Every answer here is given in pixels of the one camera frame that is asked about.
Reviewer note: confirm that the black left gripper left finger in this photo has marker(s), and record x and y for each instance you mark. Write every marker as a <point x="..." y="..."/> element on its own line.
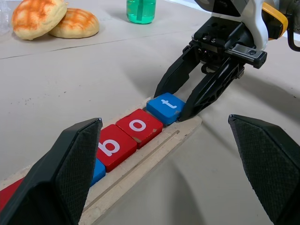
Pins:
<point x="47" y="182"/>

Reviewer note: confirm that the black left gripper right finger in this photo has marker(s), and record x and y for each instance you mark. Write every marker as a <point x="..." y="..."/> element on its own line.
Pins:
<point x="274" y="168"/>

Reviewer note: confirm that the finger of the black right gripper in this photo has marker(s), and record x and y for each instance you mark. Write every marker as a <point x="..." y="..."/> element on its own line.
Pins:
<point x="211" y="93"/>
<point x="175" y="75"/>

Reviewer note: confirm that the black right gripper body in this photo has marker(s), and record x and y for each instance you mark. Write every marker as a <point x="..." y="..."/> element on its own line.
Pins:
<point x="225" y="35"/>

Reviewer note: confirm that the blue letter tile t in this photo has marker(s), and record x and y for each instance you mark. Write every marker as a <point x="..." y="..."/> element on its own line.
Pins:
<point x="164" y="107"/>

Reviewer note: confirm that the red letter tile o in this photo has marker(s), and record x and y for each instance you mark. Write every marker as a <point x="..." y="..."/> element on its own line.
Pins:
<point x="140" y="127"/>

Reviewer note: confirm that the red letter tile b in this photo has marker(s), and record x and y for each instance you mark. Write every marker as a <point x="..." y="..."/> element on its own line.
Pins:
<point x="117" y="150"/>

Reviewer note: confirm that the red block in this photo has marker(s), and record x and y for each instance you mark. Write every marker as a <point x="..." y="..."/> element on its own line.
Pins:
<point x="11" y="193"/>

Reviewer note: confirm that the blue letter o block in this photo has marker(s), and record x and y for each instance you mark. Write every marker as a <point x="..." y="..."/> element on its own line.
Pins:
<point x="98" y="171"/>

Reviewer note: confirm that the wooden letter tray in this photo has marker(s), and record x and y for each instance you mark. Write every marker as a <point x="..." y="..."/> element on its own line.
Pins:
<point x="145" y="159"/>

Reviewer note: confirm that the green bottle with yellow cap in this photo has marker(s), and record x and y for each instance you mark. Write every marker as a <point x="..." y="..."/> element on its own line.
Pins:
<point x="140" y="12"/>

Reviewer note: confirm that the golden crosshatched melon bread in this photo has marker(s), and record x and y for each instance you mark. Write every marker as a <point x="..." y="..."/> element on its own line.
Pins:
<point x="79" y="24"/>
<point x="37" y="18"/>

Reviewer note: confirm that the clear plastic wrapper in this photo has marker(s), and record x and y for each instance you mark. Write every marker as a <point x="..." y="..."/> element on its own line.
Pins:
<point x="3" y="14"/>

